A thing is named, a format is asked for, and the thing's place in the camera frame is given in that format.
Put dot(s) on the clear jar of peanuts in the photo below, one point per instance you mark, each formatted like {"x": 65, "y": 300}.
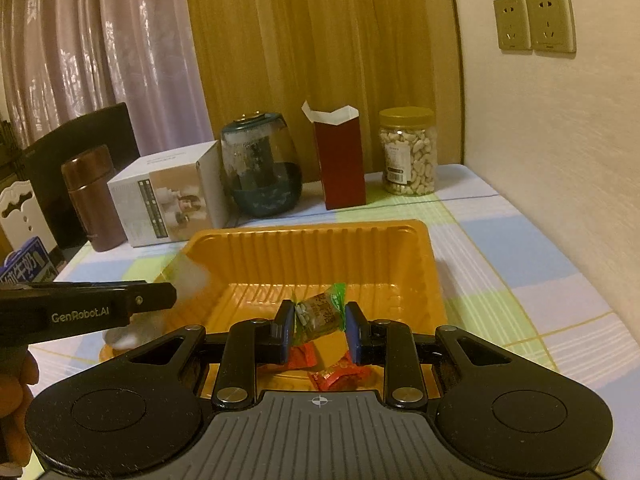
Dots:
{"x": 409, "y": 155}

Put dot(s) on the white printed cardboard box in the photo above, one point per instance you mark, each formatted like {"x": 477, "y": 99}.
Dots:
{"x": 170, "y": 195}

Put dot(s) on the brown thermos flask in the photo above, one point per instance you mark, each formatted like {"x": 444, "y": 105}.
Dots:
{"x": 95, "y": 200}

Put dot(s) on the dark red open carton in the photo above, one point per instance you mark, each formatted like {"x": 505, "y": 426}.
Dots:
{"x": 342, "y": 165}

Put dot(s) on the dark glass jar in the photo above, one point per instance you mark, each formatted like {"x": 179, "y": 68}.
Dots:
{"x": 260, "y": 170}

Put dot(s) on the yellow curtain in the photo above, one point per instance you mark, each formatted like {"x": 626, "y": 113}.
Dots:
{"x": 320, "y": 45}

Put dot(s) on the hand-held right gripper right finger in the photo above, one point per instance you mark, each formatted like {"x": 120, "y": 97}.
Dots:
{"x": 354, "y": 335}

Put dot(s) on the beige wall outlet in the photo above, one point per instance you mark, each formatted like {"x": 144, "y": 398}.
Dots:
{"x": 511, "y": 24}
{"x": 550, "y": 20}

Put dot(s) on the blue milk carton box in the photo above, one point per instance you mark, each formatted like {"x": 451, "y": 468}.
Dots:
{"x": 30, "y": 262}

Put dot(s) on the person's left hand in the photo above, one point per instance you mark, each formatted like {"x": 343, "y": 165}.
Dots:
{"x": 17, "y": 390}

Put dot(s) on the red candy packet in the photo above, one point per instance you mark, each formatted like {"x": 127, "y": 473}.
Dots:
{"x": 302, "y": 356}
{"x": 337, "y": 375}

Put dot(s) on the grey candy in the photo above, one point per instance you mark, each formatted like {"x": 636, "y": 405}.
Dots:
{"x": 320, "y": 317}

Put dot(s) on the pink sheer curtain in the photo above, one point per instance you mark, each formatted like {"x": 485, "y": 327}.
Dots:
{"x": 100, "y": 45}

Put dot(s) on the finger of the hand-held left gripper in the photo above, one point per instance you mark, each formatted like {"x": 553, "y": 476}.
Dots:
{"x": 150, "y": 297}

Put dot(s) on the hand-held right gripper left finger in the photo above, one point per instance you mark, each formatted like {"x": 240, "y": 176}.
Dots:
{"x": 286, "y": 332}

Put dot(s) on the orange plastic tray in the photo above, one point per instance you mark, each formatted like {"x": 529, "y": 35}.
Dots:
{"x": 310, "y": 255}

